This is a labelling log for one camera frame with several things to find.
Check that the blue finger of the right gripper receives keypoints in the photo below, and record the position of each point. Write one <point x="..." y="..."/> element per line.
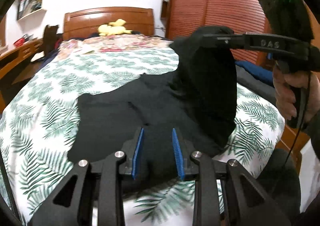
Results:
<point x="223" y="40"/>

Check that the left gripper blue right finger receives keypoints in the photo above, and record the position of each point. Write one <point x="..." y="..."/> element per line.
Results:
<point x="186" y="168"/>

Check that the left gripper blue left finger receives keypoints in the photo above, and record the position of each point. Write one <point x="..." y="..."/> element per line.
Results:
<point x="133" y="151"/>

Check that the black double-breasted coat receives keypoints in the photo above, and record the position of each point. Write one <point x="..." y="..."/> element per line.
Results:
<point x="198" y="98"/>

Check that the person's right hand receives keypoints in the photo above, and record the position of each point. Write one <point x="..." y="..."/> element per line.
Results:
<point x="285" y="97"/>

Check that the folded navy blue garment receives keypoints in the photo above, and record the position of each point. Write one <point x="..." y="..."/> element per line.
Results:
<point x="256" y="71"/>

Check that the folded dark grey garment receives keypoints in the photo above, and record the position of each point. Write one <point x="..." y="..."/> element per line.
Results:
<point x="248" y="81"/>

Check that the brown louvered wardrobe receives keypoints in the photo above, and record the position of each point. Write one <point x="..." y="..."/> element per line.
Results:
<point x="239" y="15"/>

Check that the green leaf print bedsheet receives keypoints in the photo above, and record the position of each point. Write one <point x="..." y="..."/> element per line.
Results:
<point x="39" y="125"/>

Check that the yellow plush toy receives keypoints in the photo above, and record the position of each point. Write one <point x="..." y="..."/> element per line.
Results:
<point x="114" y="28"/>

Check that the floral quilt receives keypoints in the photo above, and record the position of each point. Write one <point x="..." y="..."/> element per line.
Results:
<point x="114" y="43"/>

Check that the wooden headboard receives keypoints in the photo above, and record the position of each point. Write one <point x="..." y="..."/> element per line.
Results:
<point x="81" y="24"/>

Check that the dark wooden chair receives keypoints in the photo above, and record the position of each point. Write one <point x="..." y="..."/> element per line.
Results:
<point x="50" y="41"/>

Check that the wooden desk cabinet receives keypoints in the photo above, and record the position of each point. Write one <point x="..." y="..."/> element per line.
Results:
<point x="17" y="69"/>

